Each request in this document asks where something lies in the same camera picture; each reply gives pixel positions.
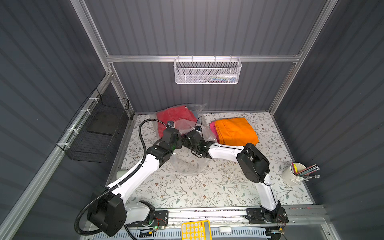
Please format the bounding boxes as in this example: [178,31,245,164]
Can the small white box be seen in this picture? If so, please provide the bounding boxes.
[219,226,232,234]

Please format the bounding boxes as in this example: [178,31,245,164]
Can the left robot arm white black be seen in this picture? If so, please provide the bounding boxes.
[87,128,181,237]

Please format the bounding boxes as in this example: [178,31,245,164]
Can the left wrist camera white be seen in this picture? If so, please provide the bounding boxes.
[167,121,175,128]

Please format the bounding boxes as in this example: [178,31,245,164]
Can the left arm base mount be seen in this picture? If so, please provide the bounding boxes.
[125,201,169,228]

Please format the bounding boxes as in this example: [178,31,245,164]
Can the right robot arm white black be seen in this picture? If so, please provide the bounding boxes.
[183,130,281,212]

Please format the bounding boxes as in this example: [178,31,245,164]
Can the black wire mesh basket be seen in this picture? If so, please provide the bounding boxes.
[57,93,130,164]

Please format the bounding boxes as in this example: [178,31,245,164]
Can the yellow calculator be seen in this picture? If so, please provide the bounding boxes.
[181,220,212,240]

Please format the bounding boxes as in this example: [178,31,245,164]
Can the pink trousers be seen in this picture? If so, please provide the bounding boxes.
[209,122,220,143]

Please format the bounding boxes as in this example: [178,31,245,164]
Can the orange trousers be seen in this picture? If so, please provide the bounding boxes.
[215,118,259,146]

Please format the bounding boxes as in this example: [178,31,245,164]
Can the clear plastic vacuum bag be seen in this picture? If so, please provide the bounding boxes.
[155,104,217,176]

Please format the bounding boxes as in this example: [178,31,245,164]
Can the pale green vacuum pump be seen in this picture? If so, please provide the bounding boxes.
[116,170,128,179]

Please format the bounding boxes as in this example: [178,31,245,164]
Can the white wire mesh basket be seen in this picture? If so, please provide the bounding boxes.
[173,58,242,85]

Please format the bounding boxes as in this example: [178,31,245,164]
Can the cup with pens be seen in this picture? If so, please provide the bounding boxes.
[282,163,321,187]

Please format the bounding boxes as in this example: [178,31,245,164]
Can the white bottle in basket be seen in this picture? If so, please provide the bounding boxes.
[217,74,238,82]

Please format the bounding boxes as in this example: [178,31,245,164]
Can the left black corrugated cable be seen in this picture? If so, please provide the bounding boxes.
[74,118,170,236]

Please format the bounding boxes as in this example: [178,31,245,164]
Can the red garment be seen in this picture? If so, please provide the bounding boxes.
[156,105,197,135]

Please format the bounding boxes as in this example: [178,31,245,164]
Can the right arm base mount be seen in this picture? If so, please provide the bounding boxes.
[245,201,289,224]

